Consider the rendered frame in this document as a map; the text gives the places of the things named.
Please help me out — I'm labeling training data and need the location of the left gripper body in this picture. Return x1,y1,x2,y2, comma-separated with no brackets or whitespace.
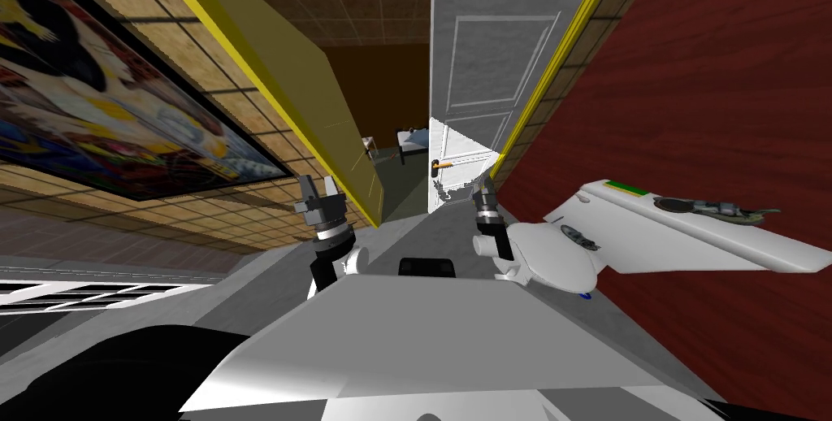
293,193,350,229

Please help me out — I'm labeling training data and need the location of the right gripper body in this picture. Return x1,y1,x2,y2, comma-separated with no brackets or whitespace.
471,175,501,214

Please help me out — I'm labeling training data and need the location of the bed with blue cover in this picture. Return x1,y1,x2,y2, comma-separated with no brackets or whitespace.
395,125,431,166

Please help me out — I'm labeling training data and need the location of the white panelled door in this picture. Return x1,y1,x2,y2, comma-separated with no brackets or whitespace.
427,0,615,215

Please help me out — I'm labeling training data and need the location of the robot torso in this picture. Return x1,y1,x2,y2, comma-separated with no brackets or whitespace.
178,257,724,421

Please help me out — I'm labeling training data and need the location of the white toilet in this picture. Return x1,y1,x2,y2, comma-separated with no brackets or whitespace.
505,178,832,297

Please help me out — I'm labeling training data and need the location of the colourful framed painting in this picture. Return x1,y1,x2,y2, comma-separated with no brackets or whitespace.
0,0,295,202

